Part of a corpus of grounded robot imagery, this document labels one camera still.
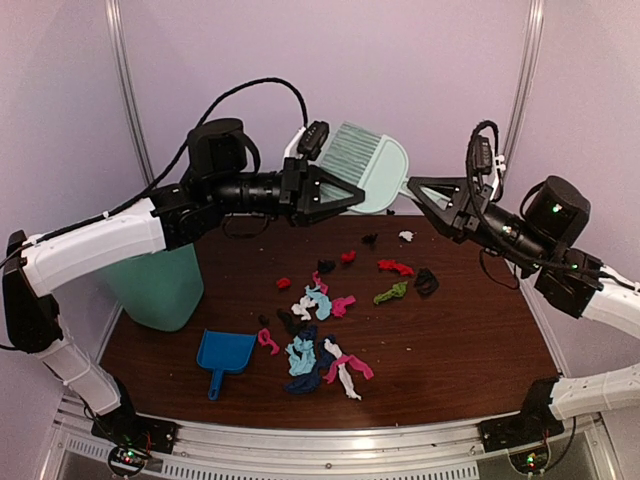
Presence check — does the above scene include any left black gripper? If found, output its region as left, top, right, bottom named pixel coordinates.
left=209, top=155, right=366, bottom=227

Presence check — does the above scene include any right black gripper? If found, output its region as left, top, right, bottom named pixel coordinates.
left=406, top=175, right=552, bottom=273

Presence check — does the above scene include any mint green hand brush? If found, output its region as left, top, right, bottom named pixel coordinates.
left=318, top=122, right=415, bottom=215

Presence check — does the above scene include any blue plastic dustpan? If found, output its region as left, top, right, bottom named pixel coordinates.
left=196, top=330, right=257, bottom=401

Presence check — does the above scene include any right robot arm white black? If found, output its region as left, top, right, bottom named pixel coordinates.
left=408, top=175, right=639, bottom=442

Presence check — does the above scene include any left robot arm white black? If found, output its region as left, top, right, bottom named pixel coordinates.
left=1, top=118, right=365, bottom=444

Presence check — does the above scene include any white scrap far back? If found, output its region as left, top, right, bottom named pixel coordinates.
left=398, top=230, right=415, bottom=243

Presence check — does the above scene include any red scrap upper centre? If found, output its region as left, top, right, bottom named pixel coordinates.
left=340, top=250, right=357, bottom=265

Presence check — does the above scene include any black scrap far back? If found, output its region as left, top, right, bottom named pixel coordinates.
left=361, top=233, right=379, bottom=249

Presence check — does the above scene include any black scrap upper centre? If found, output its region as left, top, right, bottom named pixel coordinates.
left=317, top=259, right=336, bottom=274

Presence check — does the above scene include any small red paper scrap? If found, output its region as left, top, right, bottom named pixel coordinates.
left=276, top=277, right=292, bottom=290

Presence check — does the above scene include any pink scrap upper small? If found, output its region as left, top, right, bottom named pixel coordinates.
left=312, top=271, right=329, bottom=295

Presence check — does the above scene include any white paper scrap upper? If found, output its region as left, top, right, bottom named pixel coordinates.
left=291, top=296, right=316, bottom=321

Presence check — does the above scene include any white paper scrap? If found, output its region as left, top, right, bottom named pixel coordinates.
left=291, top=296, right=316, bottom=321
left=324, top=339, right=362, bottom=401

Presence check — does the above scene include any light blue scrap upper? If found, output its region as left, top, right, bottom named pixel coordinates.
left=305, top=286, right=332, bottom=321

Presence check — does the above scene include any light blue scrap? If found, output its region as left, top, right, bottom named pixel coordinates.
left=285, top=336, right=316, bottom=377
left=305, top=286, right=332, bottom=321

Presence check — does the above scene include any pink paper scrap middle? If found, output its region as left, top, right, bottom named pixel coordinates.
left=331, top=295, right=356, bottom=318

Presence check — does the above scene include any pink paper scrap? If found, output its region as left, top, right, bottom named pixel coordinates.
left=323, top=355, right=374, bottom=384
left=331, top=295, right=356, bottom=318
left=257, top=327, right=280, bottom=356

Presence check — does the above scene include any black paper scrap centre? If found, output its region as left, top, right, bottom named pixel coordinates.
left=276, top=309, right=307, bottom=336

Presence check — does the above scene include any pink paper scrap left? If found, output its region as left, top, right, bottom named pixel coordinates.
left=257, top=327, right=280, bottom=356

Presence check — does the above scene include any white paper scrap lower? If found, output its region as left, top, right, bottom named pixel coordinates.
left=324, top=339, right=362, bottom=401

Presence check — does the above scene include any light blue scrap lower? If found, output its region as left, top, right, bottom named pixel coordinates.
left=285, top=336, right=316, bottom=377

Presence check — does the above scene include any pink paper scrap lower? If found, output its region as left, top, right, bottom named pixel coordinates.
left=323, top=355, right=374, bottom=384

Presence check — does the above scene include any green plastic trash bin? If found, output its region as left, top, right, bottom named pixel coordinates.
left=100, top=244, right=204, bottom=332

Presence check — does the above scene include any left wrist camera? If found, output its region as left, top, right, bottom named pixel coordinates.
left=283, top=121, right=330, bottom=161

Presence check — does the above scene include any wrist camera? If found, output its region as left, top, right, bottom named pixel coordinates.
left=471, top=135, right=506, bottom=202
left=283, top=121, right=330, bottom=161

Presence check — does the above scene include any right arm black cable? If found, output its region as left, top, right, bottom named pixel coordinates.
left=466, top=119, right=606, bottom=291

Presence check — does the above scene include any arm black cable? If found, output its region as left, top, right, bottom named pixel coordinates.
left=0, top=77, right=310, bottom=351
left=466, top=119, right=606, bottom=291

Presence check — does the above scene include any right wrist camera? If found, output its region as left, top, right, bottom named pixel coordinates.
left=471, top=135, right=506, bottom=202

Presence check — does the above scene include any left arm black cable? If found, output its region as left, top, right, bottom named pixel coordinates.
left=0, top=77, right=310, bottom=351

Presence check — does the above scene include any right aluminium corner post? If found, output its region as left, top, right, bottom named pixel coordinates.
left=504, top=0, right=545, bottom=161

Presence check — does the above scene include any aluminium corner post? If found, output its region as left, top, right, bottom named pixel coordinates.
left=504, top=0, right=545, bottom=161
left=105, top=0, right=155, bottom=186

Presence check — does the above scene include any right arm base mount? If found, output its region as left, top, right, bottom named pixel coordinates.
left=478, top=377, right=564, bottom=452

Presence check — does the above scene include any left aluminium corner post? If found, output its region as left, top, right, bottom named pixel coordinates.
left=105, top=0, right=155, bottom=186

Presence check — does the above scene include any aluminium front frame rail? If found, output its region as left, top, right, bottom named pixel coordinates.
left=36, top=395, right=624, bottom=479

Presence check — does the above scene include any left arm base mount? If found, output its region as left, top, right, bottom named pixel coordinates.
left=91, top=378, right=178, bottom=454

